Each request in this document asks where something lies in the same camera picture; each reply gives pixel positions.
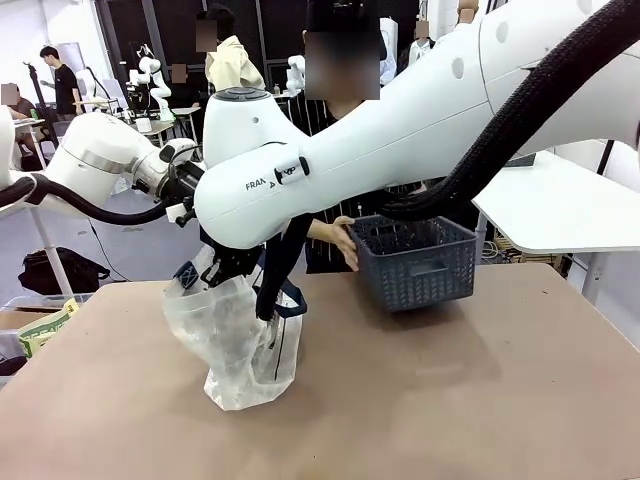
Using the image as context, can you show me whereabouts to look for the seated bystander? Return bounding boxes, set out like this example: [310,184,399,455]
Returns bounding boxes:
[0,83,40,154]

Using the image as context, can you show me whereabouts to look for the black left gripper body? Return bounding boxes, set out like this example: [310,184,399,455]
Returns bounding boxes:
[162,158,206,206]

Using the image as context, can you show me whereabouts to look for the green and white carton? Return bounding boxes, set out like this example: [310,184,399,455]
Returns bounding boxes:
[17,298,81,359]

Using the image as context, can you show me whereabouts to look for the dark grey plastic basket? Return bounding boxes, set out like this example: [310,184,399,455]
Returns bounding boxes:
[347,215,479,314]

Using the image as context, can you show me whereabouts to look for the clear plastic storage bin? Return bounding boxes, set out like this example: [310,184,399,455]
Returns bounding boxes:
[0,292,96,376]

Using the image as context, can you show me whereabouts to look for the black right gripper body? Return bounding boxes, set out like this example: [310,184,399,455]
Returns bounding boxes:
[212,242,265,282]

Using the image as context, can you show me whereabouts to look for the clear shopping bag navy handles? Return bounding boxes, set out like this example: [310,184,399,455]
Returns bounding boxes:
[162,244,307,412]

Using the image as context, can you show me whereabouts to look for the white table leg pole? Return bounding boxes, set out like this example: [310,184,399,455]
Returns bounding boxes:
[29,204,76,296]

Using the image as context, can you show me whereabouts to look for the black tripod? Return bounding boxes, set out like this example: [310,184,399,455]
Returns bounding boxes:
[23,61,59,149]

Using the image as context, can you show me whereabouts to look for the bystander in cream jacket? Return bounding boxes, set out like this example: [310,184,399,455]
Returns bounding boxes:
[195,3,266,92]

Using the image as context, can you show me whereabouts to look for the person's right hand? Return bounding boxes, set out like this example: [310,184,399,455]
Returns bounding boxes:
[329,215,360,272]

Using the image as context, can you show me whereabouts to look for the person's right forearm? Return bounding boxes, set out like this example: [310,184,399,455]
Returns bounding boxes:
[307,219,346,246]

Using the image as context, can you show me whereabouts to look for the bystander in black t-shirt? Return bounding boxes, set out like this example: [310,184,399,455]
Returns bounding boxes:
[39,46,82,117]

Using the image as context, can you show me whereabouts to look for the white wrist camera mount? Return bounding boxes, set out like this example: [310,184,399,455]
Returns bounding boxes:
[167,201,197,229]

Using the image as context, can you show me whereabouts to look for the bystander in white shirt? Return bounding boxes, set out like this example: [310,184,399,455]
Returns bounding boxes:
[407,19,439,69]

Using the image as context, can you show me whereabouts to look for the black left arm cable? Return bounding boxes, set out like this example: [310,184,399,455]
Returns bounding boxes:
[0,172,169,226]

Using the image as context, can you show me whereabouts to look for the white side table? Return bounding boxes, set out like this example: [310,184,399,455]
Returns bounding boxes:
[472,149,640,304]

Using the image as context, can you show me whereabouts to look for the person in striped apron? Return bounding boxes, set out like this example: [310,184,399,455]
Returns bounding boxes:
[287,0,481,274]

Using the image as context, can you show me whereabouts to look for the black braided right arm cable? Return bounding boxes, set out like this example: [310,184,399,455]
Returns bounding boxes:
[255,0,640,321]

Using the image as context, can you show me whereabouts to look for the black bag on floor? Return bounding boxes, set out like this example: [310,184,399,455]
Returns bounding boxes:
[18,247,110,296]

